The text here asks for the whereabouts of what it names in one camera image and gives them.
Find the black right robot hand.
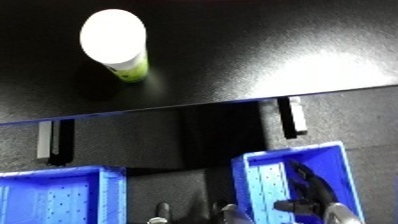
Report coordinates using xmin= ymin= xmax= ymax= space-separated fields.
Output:
xmin=271 ymin=159 xmax=343 ymax=221

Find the white paper cup green band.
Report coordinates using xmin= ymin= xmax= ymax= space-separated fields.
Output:
xmin=78 ymin=8 xmax=150 ymax=84

